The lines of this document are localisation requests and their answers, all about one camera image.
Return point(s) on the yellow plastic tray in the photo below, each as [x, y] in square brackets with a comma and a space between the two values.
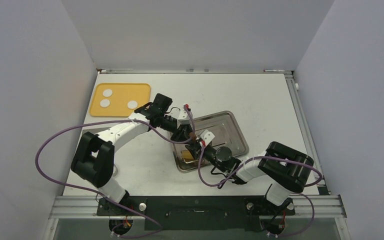
[122, 94]

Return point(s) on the wooden rolling pin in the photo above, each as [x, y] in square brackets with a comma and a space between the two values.
[190, 154]

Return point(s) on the white dough disc upper left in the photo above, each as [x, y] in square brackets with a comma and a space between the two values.
[107, 93]

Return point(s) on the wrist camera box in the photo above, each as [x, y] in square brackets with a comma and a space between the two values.
[206, 137]
[185, 117]

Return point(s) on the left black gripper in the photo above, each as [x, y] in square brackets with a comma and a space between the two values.
[181, 133]

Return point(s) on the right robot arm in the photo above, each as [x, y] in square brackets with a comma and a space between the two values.
[288, 168]

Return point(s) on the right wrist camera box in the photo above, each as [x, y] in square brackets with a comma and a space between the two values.
[206, 137]

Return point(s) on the white dough disc right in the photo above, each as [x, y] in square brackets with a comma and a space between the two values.
[132, 105]

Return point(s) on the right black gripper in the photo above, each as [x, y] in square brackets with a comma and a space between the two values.
[196, 148]

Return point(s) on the aluminium frame rail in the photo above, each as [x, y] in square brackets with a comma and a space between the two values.
[293, 89]

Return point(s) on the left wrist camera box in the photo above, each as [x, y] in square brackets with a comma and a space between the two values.
[185, 117]

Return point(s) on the scraper with red handle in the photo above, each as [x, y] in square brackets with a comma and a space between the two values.
[83, 132]

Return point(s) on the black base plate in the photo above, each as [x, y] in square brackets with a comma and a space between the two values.
[206, 213]

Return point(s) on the white dough disc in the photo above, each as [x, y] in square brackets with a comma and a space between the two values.
[107, 93]
[105, 103]
[132, 105]

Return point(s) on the stainless steel tray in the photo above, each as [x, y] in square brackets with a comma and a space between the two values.
[227, 133]

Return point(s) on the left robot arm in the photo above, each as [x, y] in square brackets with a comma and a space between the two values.
[94, 157]

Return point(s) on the white dough disc lower left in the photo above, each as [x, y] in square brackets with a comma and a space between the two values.
[105, 103]

